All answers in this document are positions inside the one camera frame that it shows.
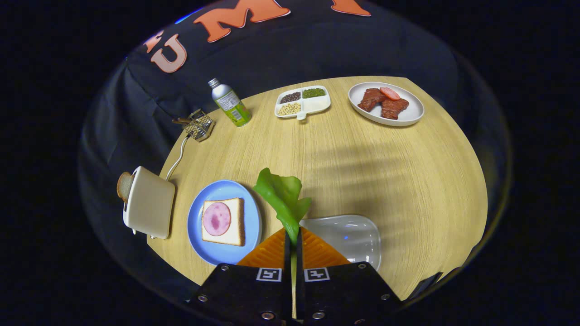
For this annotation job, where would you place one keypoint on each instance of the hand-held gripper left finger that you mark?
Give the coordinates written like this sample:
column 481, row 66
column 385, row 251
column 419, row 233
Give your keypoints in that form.
column 287, row 290

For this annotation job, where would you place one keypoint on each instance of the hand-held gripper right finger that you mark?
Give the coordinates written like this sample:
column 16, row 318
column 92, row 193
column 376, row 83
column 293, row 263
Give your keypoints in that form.
column 300, row 290

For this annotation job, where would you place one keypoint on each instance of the green lettuce leaf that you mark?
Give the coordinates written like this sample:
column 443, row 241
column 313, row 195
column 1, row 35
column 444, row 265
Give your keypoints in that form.
column 283, row 194

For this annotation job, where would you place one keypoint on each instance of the toasted bread slice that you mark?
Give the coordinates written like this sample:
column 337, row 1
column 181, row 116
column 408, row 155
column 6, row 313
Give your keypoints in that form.
column 124, row 185

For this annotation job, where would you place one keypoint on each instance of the small white rounded plate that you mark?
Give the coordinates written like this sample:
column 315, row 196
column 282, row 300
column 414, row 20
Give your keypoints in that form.
column 344, row 235

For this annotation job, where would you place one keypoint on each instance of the white bread slice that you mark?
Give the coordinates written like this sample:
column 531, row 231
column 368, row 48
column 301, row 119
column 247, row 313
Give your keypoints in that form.
column 237, row 222

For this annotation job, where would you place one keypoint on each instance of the pink ham slice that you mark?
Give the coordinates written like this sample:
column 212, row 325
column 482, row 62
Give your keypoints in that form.
column 216, row 218

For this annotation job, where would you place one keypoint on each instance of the blue plate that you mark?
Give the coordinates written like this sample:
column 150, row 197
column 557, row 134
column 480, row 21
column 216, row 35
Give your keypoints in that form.
column 222, row 190

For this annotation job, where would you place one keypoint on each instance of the white toaster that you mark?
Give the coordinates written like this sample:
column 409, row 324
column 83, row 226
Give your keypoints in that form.
column 150, row 206

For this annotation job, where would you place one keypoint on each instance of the pile of yellow soybeans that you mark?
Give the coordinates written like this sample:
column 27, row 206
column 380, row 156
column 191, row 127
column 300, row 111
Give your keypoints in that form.
column 289, row 108

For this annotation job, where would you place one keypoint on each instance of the white divided dish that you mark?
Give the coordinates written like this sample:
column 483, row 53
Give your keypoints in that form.
column 317, row 105

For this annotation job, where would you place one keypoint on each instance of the pile of dark beans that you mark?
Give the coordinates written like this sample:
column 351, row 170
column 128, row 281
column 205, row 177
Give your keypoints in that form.
column 290, row 97

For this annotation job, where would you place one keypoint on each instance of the silver bottle with green label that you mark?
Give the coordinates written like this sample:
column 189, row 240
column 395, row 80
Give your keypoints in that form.
column 231, row 105

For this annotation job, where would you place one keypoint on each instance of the pile of green beans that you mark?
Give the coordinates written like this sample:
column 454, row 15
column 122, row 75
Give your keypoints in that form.
column 313, row 93

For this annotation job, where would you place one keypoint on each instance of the brown meat slice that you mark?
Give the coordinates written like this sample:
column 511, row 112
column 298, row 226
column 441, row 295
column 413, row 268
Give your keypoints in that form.
column 394, row 108
column 370, row 99

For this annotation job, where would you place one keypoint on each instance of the round white plate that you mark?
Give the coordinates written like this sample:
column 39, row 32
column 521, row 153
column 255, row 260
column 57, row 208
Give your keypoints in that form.
column 412, row 111

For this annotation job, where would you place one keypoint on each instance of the pink sausage slice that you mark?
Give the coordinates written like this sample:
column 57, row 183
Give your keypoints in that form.
column 390, row 93

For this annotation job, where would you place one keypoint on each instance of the black backdrop cloth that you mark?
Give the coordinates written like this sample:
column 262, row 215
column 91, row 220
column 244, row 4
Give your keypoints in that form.
column 272, row 50

